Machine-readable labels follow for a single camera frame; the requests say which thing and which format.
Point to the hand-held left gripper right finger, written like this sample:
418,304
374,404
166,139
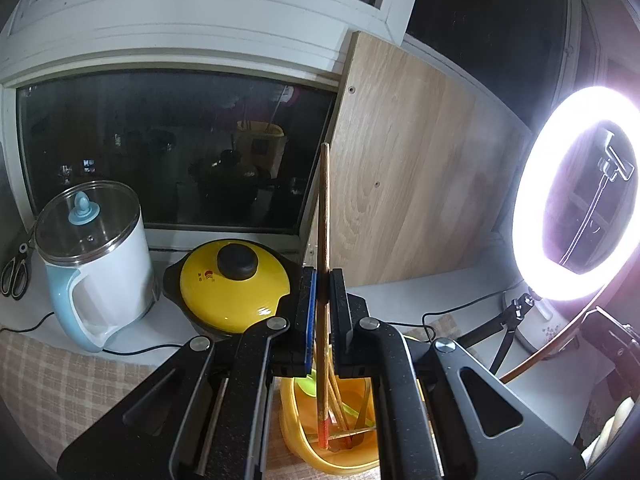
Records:
337,320

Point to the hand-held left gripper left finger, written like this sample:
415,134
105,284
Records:
310,320

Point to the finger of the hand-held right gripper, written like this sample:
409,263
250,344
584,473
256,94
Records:
597,322

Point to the chopsticks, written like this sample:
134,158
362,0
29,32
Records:
367,395

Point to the yellow plastic bin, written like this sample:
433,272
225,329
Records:
300,440

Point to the person's right hand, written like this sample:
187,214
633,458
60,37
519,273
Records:
622,412

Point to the floral white rice cooker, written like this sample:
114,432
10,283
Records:
537,330

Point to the green plastic spoon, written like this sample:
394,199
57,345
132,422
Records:
305,385

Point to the black tripod stand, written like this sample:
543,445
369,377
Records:
510,317

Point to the black pot with yellow lid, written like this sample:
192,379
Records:
215,290

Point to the light wooden panel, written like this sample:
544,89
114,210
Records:
425,160

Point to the white and blue electric pot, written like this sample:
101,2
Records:
115,270

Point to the plaid tablecloth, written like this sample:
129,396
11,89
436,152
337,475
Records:
50,385

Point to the white window frame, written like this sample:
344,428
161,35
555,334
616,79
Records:
200,25

